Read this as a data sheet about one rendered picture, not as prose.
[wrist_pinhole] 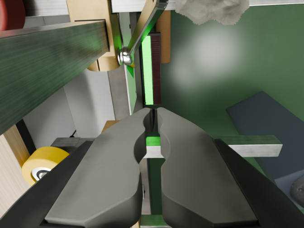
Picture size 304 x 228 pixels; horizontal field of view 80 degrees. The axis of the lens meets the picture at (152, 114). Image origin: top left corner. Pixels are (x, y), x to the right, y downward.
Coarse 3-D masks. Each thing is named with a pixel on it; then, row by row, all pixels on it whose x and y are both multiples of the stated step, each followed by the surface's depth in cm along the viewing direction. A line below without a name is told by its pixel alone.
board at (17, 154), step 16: (16, 128) 30; (0, 144) 28; (16, 144) 30; (0, 160) 30; (16, 160) 30; (0, 176) 32; (16, 176) 32; (0, 192) 34; (16, 192) 34; (0, 208) 36
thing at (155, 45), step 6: (156, 36) 38; (156, 42) 39; (156, 48) 39; (156, 54) 40; (156, 60) 41; (156, 66) 41; (156, 72) 42; (156, 78) 43; (156, 84) 43; (156, 90) 44; (156, 96) 45; (156, 102) 46
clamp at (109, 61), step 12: (72, 0) 21; (84, 0) 21; (96, 0) 21; (108, 0) 21; (72, 12) 22; (84, 12) 22; (96, 12) 22; (108, 12) 22; (108, 24) 22; (108, 36) 23; (96, 60) 24; (108, 60) 25
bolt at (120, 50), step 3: (120, 48) 26; (120, 51) 25; (120, 54) 25; (120, 57) 26; (132, 57) 26; (120, 60) 26; (132, 60) 26; (120, 63) 26; (123, 63) 27; (132, 66) 36
